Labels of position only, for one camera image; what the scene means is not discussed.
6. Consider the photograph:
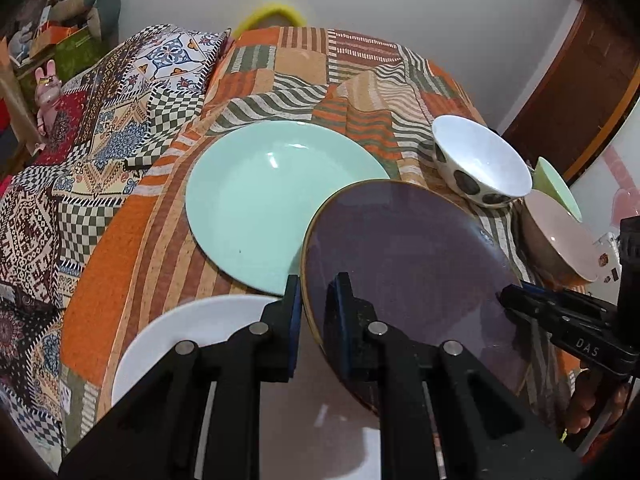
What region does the pink rabbit figurine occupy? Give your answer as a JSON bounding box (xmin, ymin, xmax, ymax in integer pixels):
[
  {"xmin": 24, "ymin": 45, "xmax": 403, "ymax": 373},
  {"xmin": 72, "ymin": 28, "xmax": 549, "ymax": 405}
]
[{"xmin": 35, "ymin": 58, "xmax": 62, "ymax": 138}]

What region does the dark purple plate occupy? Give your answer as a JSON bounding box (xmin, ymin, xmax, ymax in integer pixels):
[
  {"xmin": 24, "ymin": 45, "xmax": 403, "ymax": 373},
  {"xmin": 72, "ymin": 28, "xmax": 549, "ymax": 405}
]
[{"xmin": 300, "ymin": 180, "xmax": 528, "ymax": 392}]

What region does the pink bowl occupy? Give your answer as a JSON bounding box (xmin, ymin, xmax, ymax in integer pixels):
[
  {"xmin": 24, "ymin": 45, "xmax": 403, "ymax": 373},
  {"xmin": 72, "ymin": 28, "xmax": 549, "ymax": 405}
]
[{"xmin": 520, "ymin": 190, "xmax": 599, "ymax": 287}]

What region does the mint green bowl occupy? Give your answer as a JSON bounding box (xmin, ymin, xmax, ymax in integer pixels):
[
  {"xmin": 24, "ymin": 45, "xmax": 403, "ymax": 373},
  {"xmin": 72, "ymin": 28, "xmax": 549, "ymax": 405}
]
[{"xmin": 533, "ymin": 156, "xmax": 582, "ymax": 222}]

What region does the brown wooden door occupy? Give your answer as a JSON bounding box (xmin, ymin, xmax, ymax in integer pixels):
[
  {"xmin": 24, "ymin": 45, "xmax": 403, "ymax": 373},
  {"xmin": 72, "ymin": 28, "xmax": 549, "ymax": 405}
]
[{"xmin": 503, "ymin": 0, "xmax": 639, "ymax": 183}]

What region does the person's right hand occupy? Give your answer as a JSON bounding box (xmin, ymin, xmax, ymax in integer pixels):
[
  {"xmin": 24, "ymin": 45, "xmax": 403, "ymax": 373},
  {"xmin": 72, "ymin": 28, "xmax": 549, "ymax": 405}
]
[{"xmin": 565, "ymin": 368, "xmax": 629, "ymax": 434}]

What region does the green cardboard box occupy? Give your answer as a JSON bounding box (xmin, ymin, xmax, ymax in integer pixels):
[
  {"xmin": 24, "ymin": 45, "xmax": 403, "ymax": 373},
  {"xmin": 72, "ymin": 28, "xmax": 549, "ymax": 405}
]
[{"xmin": 53, "ymin": 27, "xmax": 108, "ymax": 81}]

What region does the white bowl with dark spots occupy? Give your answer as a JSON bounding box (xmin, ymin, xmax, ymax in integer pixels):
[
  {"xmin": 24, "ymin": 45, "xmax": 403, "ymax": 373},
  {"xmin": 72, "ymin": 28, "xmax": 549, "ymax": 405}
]
[{"xmin": 432, "ymin": 115, "xmax": 533, "ymax": 208}]

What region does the yellow foam tube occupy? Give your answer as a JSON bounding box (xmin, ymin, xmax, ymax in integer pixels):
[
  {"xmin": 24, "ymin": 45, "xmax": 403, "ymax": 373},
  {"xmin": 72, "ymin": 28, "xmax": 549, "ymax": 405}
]
[{"xmin": 231, "ymin": 2, "xmax": 307, "ymax": 39}]

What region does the orange striped patchwork blanket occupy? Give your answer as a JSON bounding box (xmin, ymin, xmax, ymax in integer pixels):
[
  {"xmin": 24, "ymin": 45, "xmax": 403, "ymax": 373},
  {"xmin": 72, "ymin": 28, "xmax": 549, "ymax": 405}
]
[{"xmin": 60, "ymin": 26, "xmax": 589, "ymax": 451}]

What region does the checkered patterned quilt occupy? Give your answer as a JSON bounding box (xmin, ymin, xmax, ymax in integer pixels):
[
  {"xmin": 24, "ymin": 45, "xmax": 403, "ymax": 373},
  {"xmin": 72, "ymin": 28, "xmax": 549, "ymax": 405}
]
[{"xmin": 1, "ymin": 24, "xmax": 231, "ymax": 468}]

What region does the mint green plate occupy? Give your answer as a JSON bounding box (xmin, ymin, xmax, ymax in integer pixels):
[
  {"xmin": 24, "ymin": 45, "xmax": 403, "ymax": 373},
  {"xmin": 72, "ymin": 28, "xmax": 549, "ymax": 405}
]
[{"xmin": 184, "ymin": 120, "xmax": 387, "ymax": 295}]

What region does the white plate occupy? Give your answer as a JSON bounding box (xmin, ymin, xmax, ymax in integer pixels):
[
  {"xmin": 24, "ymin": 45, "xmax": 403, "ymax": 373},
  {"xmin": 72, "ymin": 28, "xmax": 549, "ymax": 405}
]
[{"xmin": 112, "ymin": 295, "xmax": 381, "ymax": 479}]

